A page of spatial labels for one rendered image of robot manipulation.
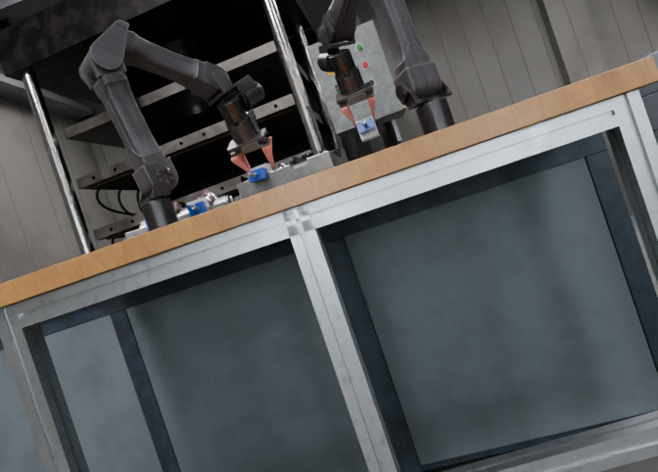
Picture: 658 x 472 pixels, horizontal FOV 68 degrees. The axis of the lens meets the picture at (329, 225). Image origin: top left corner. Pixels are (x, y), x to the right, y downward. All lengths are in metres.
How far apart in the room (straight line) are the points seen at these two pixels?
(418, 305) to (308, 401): 0.38
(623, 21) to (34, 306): 4.74
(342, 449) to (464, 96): 3.57
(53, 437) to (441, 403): 0.84
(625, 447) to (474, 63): 3.89
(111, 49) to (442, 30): 3.74
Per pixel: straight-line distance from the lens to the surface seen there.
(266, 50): 2.24
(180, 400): 1.46
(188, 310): 1.37
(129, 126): 1.09
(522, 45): 4.70
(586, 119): 0.90
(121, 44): 1.15
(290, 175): 1.26
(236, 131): 1.24
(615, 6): 5.05
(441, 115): 0.98
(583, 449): 0.96
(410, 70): 1.01
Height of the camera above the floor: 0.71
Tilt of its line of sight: level
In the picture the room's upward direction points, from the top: 19 degrees counter-clockwise
